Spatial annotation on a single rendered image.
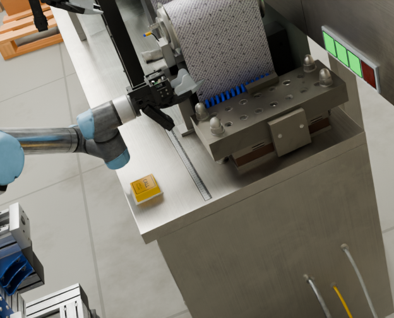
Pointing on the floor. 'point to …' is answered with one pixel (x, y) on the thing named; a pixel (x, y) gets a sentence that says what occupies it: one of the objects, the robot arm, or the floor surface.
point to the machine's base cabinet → (288, 248)
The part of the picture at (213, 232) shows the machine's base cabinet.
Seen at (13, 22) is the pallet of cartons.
